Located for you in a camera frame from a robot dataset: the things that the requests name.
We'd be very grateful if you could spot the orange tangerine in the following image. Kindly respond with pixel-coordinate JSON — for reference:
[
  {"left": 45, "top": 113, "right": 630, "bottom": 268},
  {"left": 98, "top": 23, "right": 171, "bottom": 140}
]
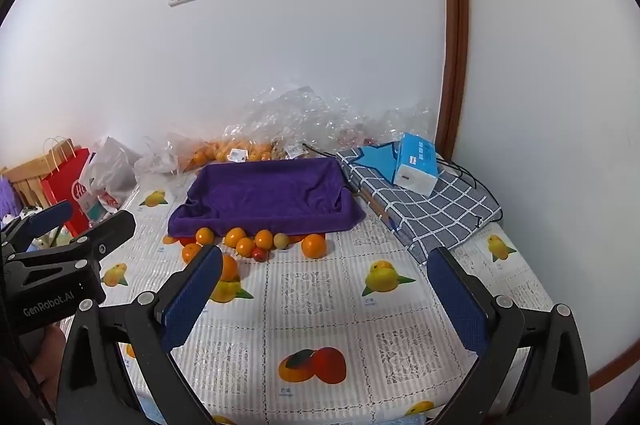
[
  {"left": 224, "top": 227, "right": 246, "bottom": 249},
  {"left": 181, "top": 242, "right": 202, "bottom": 263},
  {"left": 254, "top": 229, "right": 273, "bottom": 251},
  {"left": 220, "top": 255, "right": 239, "bottom": 282},
  {"left": 194, "top": 227, "right": 215, "bottom": 246},
  {"left": 235, "top": 237, "right": 256, "bottom": 258}
]

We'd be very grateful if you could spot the small red fruit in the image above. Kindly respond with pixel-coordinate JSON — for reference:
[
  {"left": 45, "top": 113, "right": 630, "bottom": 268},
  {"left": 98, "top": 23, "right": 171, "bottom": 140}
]
[{"left": 252, "top": 247, "right": 269, "bottom": 263}]

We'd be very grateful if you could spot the pale yellow-green round fruit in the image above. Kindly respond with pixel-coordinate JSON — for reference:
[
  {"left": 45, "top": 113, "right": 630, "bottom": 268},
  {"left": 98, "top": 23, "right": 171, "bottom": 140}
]
[{"left": 273, "top": 232, "right": 290, "bottom": 249}]

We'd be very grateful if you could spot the large orange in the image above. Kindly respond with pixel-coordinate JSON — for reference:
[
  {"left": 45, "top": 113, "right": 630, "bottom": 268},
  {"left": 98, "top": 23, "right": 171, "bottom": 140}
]
[{"left": 300, "top": 233, "right": 326, "bottom": 259}]

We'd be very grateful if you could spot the person's left hand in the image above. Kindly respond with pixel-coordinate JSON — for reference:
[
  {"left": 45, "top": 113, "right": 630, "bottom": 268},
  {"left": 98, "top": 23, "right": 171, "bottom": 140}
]
[{"left": 32, "top": 324, "right": 66, "bottom": 409}]

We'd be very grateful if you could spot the wooden chair back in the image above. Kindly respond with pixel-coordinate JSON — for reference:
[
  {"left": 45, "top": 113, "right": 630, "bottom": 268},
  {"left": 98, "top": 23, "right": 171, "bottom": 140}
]
[{"left": 1, "top": 151, "right": 56, "bottom": 208}]

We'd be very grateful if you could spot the red paper shopping bag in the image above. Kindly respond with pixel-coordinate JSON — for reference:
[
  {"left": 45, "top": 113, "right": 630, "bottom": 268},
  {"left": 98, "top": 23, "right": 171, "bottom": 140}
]
[{"left": 41, "top": 138, "right": 90, "bottom": 237}]

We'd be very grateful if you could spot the grey white plastic bag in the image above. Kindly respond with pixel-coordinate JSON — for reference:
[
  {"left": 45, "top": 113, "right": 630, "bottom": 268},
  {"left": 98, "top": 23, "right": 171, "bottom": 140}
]
[{"left": 78, "top": 137, "right": 141, "bottom": 226}]

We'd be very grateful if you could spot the grey checked folded blanket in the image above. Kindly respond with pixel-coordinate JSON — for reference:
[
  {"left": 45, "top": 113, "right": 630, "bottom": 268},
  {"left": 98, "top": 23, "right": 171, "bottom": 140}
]
[{"left": 336, "top": 148, "right": 502, "bottom": 263}]

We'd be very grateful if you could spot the clear bag of oranges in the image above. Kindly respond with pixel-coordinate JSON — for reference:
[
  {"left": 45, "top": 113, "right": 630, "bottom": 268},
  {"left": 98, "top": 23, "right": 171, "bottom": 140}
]
[{"left": 134, "top": 132, "right": 286, "bottom": 176}]

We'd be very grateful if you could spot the fruit-print plastic tablecloth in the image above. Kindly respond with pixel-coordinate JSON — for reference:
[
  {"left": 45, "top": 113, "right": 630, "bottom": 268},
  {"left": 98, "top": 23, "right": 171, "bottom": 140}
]
[{"left": 60, "top": 173, "right": 557, "bottom": 425}]

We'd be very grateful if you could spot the blue white tissue pack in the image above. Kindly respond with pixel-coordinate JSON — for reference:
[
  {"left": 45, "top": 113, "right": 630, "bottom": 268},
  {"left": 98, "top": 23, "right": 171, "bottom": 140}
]
[{"left": 394, "top": 132, "right": 438, "bottom": 197}]

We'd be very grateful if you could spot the purple towel-lined tray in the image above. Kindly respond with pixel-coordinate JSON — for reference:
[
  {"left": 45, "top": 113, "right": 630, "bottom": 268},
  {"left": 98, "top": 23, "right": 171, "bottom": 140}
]
[{"left": 167, "top": 157, "right": 364, "bottom": 237}]

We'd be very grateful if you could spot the crumpled clear plastic wrap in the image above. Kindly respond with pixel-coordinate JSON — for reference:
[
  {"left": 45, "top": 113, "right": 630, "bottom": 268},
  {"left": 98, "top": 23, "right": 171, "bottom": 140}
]
[{"left": 222, "top": 86, "right": 436, "bottom": 159}]

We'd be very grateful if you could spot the brown wooden door frame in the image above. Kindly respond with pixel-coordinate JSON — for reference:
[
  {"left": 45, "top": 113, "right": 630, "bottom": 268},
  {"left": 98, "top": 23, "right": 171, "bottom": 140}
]
[{"left": 435, "top": 0, "right": 470, "bottom": 158}]

